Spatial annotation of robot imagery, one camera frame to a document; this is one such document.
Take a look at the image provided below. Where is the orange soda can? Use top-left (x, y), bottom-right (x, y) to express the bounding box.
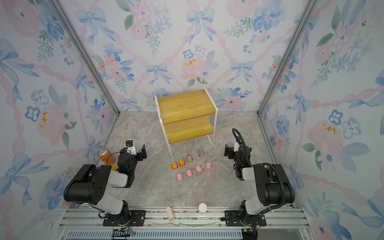
top-left (97, 148), bottom-right (116, 165)

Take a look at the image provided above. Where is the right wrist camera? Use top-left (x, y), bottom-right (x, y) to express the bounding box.
top-left (234, 141), bottom-right (240, 152)

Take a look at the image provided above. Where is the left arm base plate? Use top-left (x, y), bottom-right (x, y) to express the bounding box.
top-left (103, 210), bottom-right (147, 227)

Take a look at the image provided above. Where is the pink eraser block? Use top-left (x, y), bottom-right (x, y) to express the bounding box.
top-left (166, 207), bottom-right (175, 222)

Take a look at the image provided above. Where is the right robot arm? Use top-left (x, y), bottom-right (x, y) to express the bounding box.
top-left (225, 143), bottom-right (295, 226)

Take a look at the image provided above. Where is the white bottle cap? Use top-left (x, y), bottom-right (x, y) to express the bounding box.
top-left (198, 203), bottom-right (208, 215)

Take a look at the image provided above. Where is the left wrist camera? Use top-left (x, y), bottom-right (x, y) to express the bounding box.
top-left (125, 140), bottom-right (137, 156)

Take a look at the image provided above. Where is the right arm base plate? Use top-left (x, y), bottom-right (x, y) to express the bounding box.
top-left (221, 210), bottom-right (267, 228)

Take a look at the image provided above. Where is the wooden two-tier white-frame shelf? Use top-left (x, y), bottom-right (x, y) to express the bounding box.
top-left (154, 88), bottom-right (218, 156)

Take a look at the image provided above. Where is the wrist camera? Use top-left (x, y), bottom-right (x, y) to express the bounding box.
top-left (234, 141), bottom-right (240, 152)
top-left (125, 140), bottom-right (137, 156)

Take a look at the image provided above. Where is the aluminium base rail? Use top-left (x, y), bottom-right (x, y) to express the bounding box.
top-left (54, 205), bottom-right (315, 240)

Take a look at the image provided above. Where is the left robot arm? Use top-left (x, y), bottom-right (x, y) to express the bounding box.
top-left (64, 140), bottom-right (147, 228)

